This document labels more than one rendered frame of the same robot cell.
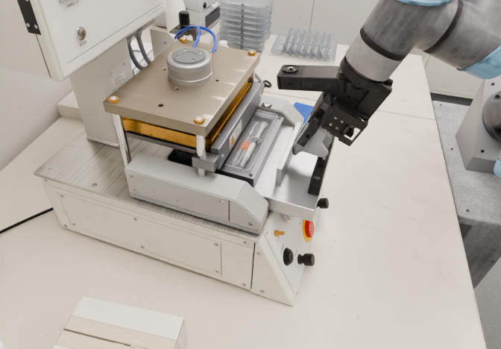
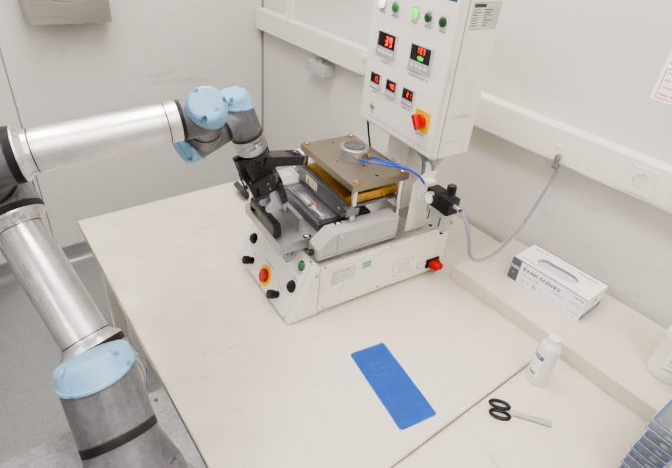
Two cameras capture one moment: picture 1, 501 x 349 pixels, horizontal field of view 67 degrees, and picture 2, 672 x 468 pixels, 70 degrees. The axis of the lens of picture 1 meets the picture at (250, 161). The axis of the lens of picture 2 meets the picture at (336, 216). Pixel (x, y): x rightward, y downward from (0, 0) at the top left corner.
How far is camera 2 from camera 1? 1.59 m
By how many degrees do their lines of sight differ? 92
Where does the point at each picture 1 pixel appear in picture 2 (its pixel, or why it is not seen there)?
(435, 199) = (193, 389)
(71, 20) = (371, 97)
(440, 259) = (165, 333)
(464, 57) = not seen: hidden behind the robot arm
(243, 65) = (343, 173)
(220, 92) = (324, 156)
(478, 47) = not seen: hidden behind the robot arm
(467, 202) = (159, 411)
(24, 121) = (490, 218)
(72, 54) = (366, 110)
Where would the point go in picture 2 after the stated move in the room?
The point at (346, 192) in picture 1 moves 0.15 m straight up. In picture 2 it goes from (271, 337) to (271, 293)
